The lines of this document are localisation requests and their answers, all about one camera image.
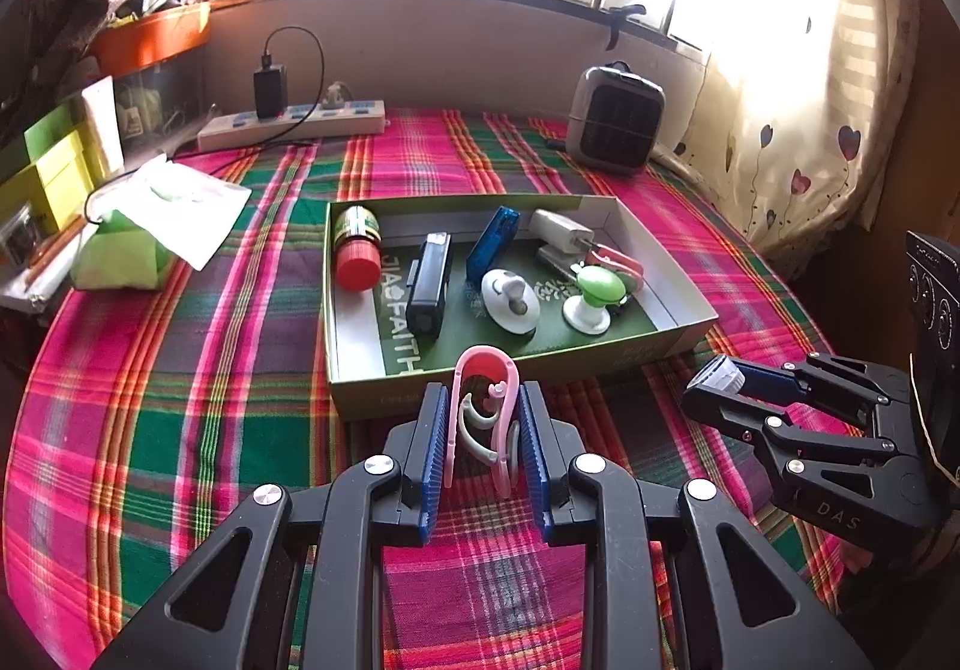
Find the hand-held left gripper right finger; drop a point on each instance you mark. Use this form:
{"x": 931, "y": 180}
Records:
{"x": 536, "y": 460}

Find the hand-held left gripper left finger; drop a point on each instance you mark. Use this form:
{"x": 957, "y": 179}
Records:
{"x": 433, "y": 460}

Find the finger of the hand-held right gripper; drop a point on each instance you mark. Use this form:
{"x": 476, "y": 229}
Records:
{"x": 727, "y": 415}
{"x": 772, "y": 381}

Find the white ribbed cylinder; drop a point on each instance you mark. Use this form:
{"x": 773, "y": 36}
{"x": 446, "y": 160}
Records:
{"x": 724, "y": 377}

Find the green cardboard box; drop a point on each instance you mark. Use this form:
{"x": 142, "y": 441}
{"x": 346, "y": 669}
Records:
{"x": 637, "y": 355}

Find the white and grey small gadget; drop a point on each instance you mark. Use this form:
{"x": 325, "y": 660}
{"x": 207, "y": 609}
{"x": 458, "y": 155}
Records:
{"x": 499, "y": 310}

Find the black bike light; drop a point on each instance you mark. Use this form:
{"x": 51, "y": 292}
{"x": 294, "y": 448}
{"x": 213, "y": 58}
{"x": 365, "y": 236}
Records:
{"x": 427, "y": 280}

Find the green and white knob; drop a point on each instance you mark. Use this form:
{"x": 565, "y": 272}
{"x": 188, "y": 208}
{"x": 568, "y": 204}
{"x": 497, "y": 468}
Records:
{"x": 600, "y": 284}

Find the red-capped green bottle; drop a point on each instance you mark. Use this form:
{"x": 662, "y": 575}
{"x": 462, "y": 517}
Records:
{"x": 356, "y": 261}

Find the blue stapler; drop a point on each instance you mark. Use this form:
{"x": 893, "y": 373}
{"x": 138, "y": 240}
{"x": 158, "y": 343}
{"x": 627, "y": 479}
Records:
{"x": 491, "y": 242}

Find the white power adapter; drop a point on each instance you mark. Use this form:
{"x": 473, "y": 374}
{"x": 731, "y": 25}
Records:
{"x": 555, "y": 227}

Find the plaid blanket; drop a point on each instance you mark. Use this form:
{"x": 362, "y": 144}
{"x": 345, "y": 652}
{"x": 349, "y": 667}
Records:
{"x": 225, "y": 377}

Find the small grey heater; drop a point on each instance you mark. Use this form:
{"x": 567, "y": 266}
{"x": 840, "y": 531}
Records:
{"x": 611, "y": 123}

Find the heart-patterned curtain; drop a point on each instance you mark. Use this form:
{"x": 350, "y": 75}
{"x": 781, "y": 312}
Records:
{"x": 825, "y": 78}

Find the white paper sheet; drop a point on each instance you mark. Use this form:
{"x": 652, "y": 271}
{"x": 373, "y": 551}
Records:
{"x": 202, "y": 212}

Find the white power strip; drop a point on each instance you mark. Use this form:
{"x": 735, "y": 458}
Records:
{"x": 360, "y": 115}

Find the white plug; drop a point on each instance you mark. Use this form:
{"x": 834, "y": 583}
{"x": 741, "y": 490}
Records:
{"x": 336, "y": 96}

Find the green tissue pack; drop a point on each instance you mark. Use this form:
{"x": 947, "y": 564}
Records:
{"x": 112, "y": 257}

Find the black charger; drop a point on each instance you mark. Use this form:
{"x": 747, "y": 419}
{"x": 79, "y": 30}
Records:
{"x": 270, "y": 91}

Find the wooden pencil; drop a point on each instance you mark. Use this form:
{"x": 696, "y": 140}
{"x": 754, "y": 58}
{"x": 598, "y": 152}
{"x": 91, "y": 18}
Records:
{"x": 56, "y": 252}

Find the clear plastic container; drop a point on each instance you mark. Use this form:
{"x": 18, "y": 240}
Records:
{"x": 157, "y": 108}

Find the small glass jar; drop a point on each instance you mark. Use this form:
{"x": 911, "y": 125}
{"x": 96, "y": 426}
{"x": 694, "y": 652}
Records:
{"x": 19, "y": 235}

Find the white small carton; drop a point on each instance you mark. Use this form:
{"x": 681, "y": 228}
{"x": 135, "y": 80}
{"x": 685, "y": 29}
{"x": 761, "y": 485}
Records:
{"x": 101, "y": 123}

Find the green and yellow box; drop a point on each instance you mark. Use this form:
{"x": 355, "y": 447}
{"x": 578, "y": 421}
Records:
{"x": 56, "y": 168}

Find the orange plastic tray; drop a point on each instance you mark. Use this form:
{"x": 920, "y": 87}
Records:
{"x": 150, "y": 40}

